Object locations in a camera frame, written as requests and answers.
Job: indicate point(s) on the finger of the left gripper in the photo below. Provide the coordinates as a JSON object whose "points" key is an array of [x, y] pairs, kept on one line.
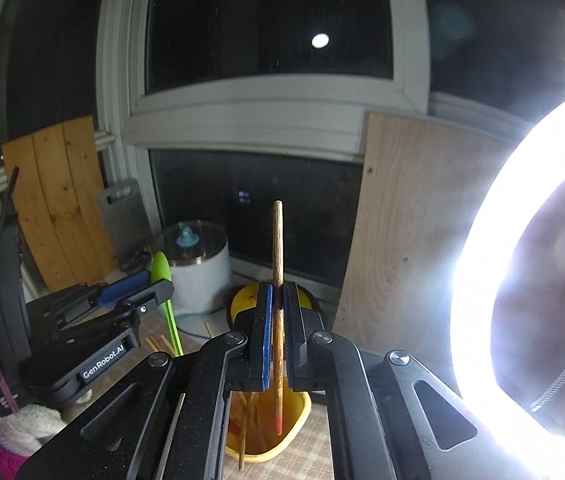
{"points": [[111, 294], [151, 297]]}

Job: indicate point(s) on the green plastic spoon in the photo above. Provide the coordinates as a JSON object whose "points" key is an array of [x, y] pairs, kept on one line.
{"points": [[161, 270]]}

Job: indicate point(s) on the yellow plastic utensil bin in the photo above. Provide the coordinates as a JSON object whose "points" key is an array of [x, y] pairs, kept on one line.
{"points": [[272, 424]]}

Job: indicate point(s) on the light wooden panel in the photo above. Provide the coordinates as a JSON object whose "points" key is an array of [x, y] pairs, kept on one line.
{"points": [[423, 183]]}

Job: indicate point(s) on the checkered woven table mat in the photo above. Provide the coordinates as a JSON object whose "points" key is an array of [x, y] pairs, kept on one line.
{"points": [[307, 457]]}

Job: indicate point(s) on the brown wooden chopstick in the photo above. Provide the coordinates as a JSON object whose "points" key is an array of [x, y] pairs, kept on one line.
{"points": [[247, 416]]}

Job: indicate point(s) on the left gloved hand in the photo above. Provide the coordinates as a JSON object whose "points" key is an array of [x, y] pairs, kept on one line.
{"points": [[17, 424]]}

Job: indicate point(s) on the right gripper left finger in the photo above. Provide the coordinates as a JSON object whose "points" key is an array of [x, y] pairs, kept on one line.
{"points": [[168, 417]]}

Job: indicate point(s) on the white blue electric kettle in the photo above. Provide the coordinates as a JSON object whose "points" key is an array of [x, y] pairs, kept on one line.
{"points": [[198, 257]]}

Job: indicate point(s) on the black kitchen scissors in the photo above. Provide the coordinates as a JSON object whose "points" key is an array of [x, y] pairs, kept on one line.
{"points": [[135, 261]]}

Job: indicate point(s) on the grey cutting board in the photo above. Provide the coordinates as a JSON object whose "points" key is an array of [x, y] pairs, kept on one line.
{"points": [[125, 219]]}

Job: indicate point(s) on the white ring light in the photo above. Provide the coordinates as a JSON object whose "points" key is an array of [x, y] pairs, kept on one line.
{"points": [[507, 320]]}

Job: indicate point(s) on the wooden chopstick in bin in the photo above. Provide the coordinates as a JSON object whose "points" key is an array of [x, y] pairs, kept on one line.
{"points": [[155, 345], [209, 329]]}

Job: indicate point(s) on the pine wooden board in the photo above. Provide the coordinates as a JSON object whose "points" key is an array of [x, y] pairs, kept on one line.
{"points": [[56, 199]]}

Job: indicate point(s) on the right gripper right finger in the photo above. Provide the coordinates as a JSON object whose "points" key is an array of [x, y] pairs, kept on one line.
{"points": [[389, 416]]}

